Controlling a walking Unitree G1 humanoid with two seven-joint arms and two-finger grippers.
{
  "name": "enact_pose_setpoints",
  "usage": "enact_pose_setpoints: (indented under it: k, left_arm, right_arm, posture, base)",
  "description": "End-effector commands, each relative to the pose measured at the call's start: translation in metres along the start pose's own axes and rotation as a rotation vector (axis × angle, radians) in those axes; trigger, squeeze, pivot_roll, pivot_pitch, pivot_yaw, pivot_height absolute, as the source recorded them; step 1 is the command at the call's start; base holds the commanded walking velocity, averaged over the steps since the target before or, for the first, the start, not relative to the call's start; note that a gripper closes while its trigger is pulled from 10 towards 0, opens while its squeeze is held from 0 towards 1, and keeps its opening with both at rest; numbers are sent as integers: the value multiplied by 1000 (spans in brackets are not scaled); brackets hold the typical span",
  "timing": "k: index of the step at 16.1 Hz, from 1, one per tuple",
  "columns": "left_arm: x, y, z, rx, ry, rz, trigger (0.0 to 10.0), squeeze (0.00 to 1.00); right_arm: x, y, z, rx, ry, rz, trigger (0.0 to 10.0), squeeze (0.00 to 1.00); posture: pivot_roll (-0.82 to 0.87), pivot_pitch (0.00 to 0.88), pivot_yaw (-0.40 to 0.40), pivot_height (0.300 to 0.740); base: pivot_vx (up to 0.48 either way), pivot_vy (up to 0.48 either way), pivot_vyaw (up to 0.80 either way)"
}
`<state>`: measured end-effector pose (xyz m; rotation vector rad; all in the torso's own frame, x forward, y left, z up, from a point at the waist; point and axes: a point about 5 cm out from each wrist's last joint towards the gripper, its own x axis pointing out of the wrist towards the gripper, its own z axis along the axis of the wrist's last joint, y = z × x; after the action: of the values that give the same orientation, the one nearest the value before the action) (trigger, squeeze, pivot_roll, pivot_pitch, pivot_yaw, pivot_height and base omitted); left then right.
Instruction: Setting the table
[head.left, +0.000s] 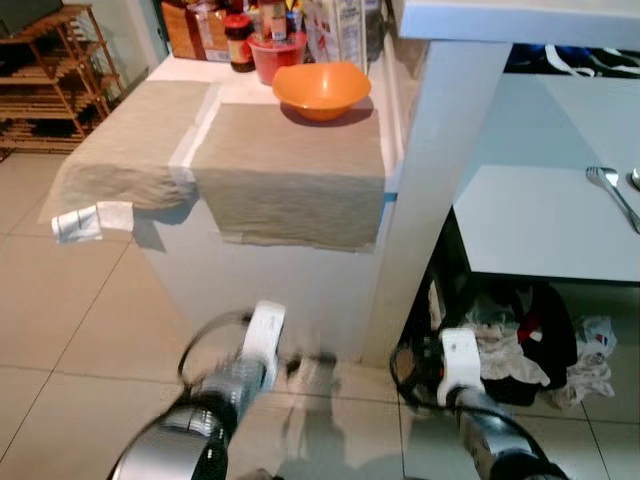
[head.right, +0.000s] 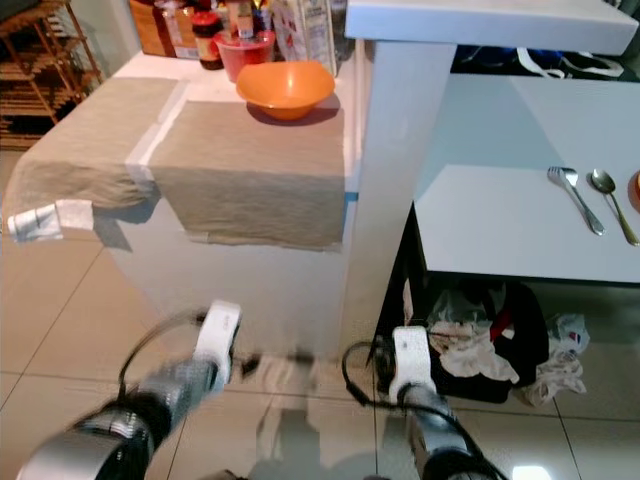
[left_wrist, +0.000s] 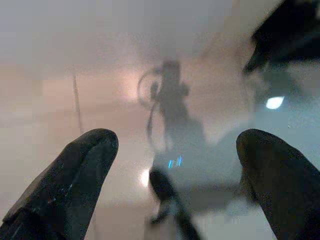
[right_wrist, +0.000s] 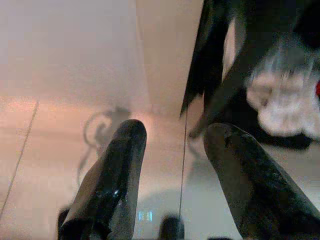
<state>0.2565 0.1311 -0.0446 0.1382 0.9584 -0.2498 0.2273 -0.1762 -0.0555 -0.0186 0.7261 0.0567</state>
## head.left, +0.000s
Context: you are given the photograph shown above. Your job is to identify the silver metal fork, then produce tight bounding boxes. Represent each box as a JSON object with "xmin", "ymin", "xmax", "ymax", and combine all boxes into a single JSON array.
[{"xmin": 586, "ymin": 165, "xmax": 640, "ymax": 236}]

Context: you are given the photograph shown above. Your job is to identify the black bag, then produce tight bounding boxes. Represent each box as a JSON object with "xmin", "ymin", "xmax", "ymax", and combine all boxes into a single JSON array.
[{"xmin": 478, "ymin": 283, "xmax": 579, "ymax": 406}]

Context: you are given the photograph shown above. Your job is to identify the white crumpled cloth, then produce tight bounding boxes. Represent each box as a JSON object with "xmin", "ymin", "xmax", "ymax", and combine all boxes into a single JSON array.
[{"xmin": 548, "ymin": 315, "xmax": 616, "ymax": 409}]

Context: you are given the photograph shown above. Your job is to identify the white raised counter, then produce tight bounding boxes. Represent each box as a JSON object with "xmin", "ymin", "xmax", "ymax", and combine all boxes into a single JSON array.
[{"xmin": 360, "ymin": 0, "xmax": 640, "ymax": 369}]

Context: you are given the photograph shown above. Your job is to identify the orange bowl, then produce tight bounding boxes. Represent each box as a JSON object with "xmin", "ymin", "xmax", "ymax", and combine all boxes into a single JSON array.
[{"xmin": 272, "ymin": 61, "xmax": 373, "ymax": 123}]

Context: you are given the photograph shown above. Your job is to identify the red instant noodle cup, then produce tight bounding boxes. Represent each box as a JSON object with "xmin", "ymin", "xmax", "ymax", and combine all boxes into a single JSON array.
[{"xmin": 248, "ymin": 32, "xmax": 308, "ymax": 86}]

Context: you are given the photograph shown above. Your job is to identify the red-lidded sauce jar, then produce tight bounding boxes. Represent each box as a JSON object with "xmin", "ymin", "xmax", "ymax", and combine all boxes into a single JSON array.
[{"xmin": 224, "ymin": 13, "xmax": 255, "ymax": 73}]

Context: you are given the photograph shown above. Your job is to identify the brown-lidded canister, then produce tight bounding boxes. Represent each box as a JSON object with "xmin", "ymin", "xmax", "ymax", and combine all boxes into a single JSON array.
[{"xmin": 262, "ymin": 0, "xmax": 291, "ymax": 41}]

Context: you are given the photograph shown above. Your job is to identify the wooden rack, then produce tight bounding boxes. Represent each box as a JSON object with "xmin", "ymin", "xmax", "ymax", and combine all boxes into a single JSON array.
[{"xmin": 0, "ymin": 5, "xmax": 126, "ymax": 156}]

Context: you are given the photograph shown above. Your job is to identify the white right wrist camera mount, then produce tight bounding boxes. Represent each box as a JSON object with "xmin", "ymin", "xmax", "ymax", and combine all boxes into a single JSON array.
[{"xmin": 440, "ymin": 328, "xmax": 483, "ymax": 406}]

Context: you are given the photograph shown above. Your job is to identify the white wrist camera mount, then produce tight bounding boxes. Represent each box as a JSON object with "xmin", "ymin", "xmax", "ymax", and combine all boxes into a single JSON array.
[
  {"xmin": 440, "ymin": 328, "xmax": 483, "ymax": 406},
  {"xmin": 240, "ymin": 300, "xmax": 288, "ymax": 391}
]

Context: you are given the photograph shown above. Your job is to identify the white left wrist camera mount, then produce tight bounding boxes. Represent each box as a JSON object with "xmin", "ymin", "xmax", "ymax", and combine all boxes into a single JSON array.
[{"xmin": 240, "ymin": 300, "xmax": 288, "ymax": 391}]

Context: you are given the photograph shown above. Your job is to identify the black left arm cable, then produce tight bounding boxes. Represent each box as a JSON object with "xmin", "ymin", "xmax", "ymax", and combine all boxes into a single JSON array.
[{"xmin": 178, "ymin": 312, "xmax": 251, "ymax": 386}]

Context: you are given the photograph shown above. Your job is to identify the blue bag white straps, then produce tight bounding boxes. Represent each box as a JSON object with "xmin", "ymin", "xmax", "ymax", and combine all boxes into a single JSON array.
[{"xmin": 505, "ymin": 45, "xmax": 640, "ymax": 79}]

